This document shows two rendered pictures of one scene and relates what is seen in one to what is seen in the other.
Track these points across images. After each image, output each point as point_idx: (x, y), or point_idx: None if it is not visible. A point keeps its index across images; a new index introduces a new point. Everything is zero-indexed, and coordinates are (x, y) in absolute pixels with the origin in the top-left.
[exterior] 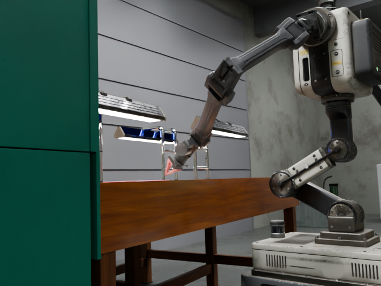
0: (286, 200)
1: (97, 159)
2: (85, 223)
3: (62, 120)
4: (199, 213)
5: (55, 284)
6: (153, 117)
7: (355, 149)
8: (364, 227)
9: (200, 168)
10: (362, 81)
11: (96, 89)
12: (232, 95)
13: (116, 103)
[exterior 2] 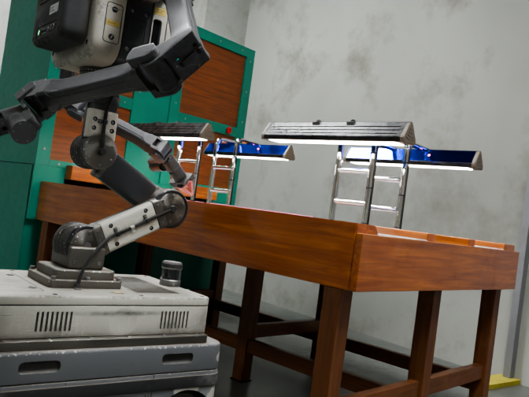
0: (286, 259)
1: (33, 167)
2: (25, 198)
3: (26, 149)
4: (99, 218)
5: (13, 220)
6: (186, 135)
7: (78, 148)
8: (66, 266)
9: (343, 203)
10: (65, 50)
11: (38, 131)
12: (69, 112)
13: (157, 129)
